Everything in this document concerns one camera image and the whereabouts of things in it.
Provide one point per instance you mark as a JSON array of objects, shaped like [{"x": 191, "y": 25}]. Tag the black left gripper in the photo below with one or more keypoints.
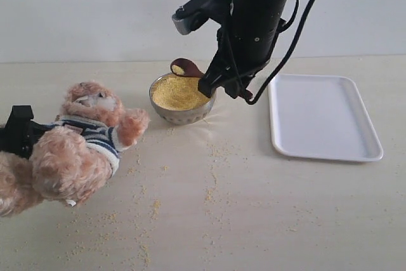
[{"x": 21, "y": 133}]

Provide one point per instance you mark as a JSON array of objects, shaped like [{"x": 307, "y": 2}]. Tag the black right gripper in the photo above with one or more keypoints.
[{"x": 251, "y": 29}]

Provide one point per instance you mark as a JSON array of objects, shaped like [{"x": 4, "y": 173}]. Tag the beige teddy bear striped sweater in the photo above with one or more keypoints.
[{"x": 68, "y": 167}]

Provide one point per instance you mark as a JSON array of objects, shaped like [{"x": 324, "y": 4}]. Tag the dark red wooden spoon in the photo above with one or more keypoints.
[{"x": 183, "y": 67}]

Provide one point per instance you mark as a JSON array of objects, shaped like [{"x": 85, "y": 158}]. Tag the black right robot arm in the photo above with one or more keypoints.
[{"x": 224, "y": 43}]

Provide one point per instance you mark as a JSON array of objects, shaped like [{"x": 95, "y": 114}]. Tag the steel bowl of yellow grain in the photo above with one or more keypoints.
[{"x": 178, "y": 101}]

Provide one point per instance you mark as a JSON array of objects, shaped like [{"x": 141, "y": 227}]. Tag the white rectangular plastic tray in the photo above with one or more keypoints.
[{"x": 321, "y": 117}]

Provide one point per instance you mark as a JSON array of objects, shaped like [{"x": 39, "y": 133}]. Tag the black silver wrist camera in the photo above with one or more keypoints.
[{"x": 194, "y": 14}]

